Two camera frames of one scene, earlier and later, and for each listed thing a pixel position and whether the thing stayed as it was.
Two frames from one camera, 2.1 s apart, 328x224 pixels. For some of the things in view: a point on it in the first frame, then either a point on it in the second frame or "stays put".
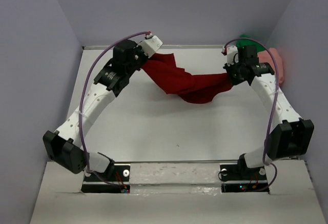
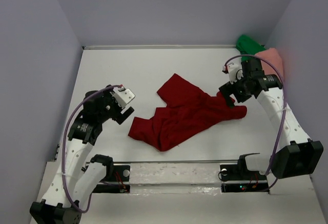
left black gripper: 139,49 to 108,97
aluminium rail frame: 165,47 stays put
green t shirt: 242,43 stays put
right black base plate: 239,178 stays put
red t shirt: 162,69 to 190,110
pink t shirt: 265,57 stays put
